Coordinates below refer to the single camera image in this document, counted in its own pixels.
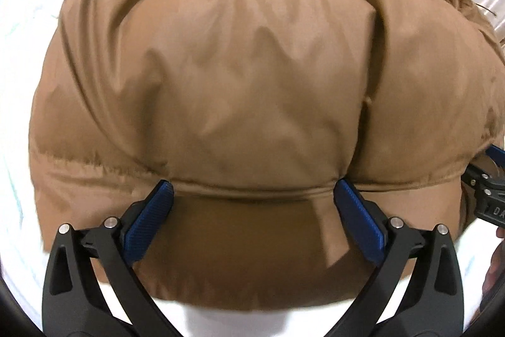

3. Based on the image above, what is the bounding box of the brown puffer jacket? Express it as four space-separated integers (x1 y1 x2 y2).
29 0 504 310

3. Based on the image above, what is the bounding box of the pale floral duvet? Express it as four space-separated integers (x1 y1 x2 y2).
0 0 505 337

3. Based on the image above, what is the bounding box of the person's right hand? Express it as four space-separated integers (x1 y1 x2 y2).
479 227 504 311

